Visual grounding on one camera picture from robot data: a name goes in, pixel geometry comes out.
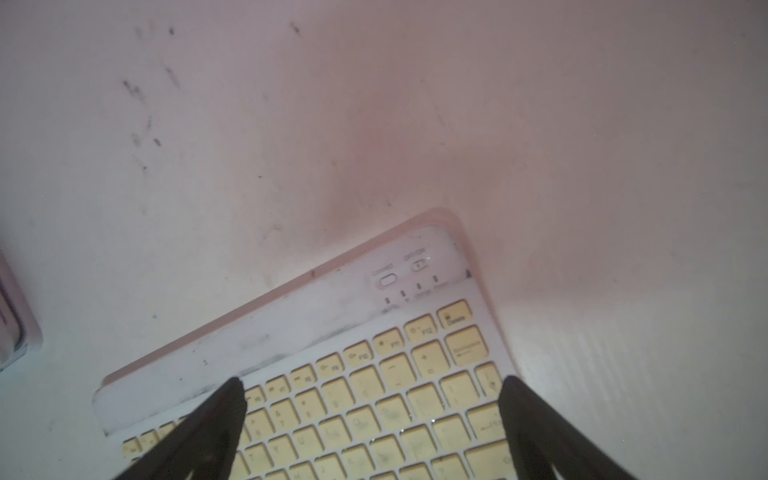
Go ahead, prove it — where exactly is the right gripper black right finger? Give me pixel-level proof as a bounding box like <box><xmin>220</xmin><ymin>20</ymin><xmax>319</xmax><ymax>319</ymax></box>
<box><xmin>498</xmin><ymin>375</ymin><xmax>633</xmax><ymax>480</ymax></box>

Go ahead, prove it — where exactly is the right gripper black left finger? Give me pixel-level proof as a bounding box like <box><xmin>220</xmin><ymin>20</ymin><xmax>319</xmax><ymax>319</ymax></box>
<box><xmin>118</xmin><ymin>377</ymin><xmax>247</xmax><ymax>480</ymax></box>

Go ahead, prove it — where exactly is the yellow key keyboard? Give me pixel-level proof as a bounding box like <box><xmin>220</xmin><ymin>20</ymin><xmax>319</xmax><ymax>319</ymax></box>
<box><xmin>92</xmin><ymin>209</ymin><xmax>516</xmax><ymax>479</ymax></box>

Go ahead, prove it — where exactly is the white key keyboard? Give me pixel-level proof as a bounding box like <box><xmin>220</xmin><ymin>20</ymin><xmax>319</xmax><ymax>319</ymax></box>
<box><xmin>1</xmin><ymin>253</ymin><xmax>43</xmax><ymax>371</ymax></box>

